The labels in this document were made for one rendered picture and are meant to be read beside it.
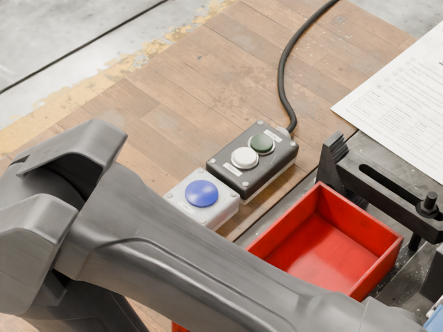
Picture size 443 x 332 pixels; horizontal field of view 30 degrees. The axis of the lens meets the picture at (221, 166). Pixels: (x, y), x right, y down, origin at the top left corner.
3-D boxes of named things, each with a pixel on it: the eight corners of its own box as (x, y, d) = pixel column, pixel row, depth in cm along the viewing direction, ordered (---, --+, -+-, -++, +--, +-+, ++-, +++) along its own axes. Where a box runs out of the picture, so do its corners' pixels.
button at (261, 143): (244, 152, 105) (245, 141, 104) (259, 140, 107) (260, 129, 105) (262, 164, 104) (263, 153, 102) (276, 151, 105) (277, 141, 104)
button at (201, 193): (177, 201, 99) (177, 191, 98) (200, 183, 101) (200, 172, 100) (202, 220, 98) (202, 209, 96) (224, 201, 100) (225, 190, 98)
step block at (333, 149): (312, 190, 104) (322, 142, 97) (327, 178, 105) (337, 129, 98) (354, 219, 101) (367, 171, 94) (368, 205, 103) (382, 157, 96)
